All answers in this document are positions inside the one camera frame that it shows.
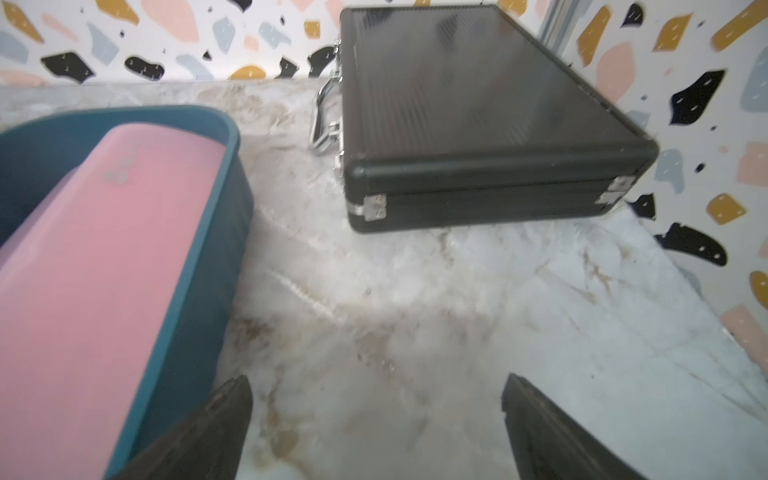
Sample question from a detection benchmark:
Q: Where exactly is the dark teal storage box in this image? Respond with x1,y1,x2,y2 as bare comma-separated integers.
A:
1,105,254,479

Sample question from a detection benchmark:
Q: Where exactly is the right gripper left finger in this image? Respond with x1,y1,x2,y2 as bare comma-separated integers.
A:
113,375,253,480

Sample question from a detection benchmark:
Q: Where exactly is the black briefcase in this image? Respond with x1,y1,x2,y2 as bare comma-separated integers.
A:
310,5,659,233

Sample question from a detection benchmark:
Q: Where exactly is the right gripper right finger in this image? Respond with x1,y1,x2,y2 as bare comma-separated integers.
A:
501,373,643,480

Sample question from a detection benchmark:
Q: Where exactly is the pink pencil case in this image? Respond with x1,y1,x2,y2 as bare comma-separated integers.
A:
1,122,227,479
1,167,78,266

